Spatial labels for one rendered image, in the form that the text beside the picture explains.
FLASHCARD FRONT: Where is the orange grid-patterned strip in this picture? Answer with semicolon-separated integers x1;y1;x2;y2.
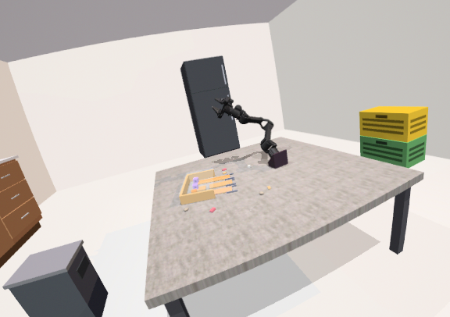
213;180;232;188

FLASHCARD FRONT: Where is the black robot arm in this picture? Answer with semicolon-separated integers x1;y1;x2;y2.
231;105;279;157

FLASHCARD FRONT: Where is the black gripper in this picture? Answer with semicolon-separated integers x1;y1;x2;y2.
212;97;234;118

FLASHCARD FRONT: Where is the tan flat strip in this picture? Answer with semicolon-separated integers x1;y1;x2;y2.
214;187;232;195

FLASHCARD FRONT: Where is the peach strip with orange dots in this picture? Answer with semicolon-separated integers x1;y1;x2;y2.
213;175;230;182

